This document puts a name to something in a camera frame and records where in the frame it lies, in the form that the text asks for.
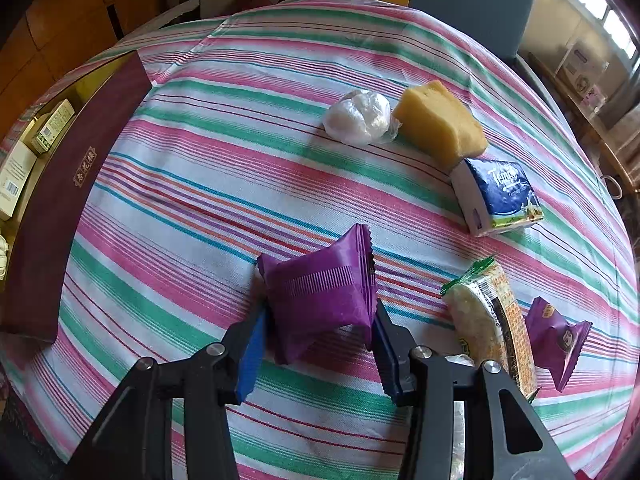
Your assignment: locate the blue white tissue pack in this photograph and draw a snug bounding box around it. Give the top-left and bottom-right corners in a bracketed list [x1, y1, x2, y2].
[450, 156, 545, 238]

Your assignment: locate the white blue carton box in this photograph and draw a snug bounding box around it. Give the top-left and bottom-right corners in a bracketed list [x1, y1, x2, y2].
[555, 42, 608, 91]

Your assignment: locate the wooden wall cabinet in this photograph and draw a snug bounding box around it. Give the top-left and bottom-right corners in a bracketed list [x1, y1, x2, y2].
[0, 0, 166, 126]

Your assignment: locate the gold maroon tin box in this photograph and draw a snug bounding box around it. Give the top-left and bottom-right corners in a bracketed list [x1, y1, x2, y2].
[0, 49, 152, 345]

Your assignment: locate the cream carton with barcode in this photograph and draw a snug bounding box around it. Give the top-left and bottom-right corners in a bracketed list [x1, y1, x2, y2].
[0, 139, 42, 221]

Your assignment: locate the striped tablecloth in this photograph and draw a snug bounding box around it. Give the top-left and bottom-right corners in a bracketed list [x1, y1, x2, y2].
[0, 0, 636, 480]

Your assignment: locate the white padded board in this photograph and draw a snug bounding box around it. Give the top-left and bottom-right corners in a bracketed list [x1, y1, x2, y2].
[145, 0, 201, 28]

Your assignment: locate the green rice cracker packet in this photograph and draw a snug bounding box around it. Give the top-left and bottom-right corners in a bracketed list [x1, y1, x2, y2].
[440, 256, 541, 403]

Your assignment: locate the multicolour fabric sofa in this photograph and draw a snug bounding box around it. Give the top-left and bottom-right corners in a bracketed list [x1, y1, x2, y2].
[200, 0, 538, 68]

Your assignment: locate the purple snack packet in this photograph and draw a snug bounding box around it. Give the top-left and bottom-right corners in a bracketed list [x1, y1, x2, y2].
[525, 296, 593, 393]
[256, 224, 378, 365]

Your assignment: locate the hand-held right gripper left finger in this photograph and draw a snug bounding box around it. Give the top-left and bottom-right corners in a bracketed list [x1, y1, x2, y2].
[67, 306, 271, 480]

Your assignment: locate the white bun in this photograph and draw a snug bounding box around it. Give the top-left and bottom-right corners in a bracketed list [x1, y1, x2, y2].
[322, 89, 401, 147]

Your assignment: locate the green white small carton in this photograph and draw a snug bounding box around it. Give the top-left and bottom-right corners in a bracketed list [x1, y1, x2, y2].
[25, 99, 76, 156]

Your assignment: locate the window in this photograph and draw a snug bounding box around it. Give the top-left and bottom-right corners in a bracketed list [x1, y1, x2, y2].
[545, 0, 640, 61]

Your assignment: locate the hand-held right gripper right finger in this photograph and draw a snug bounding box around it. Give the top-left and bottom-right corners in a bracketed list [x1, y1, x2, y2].
[372, 300, 576, 480]

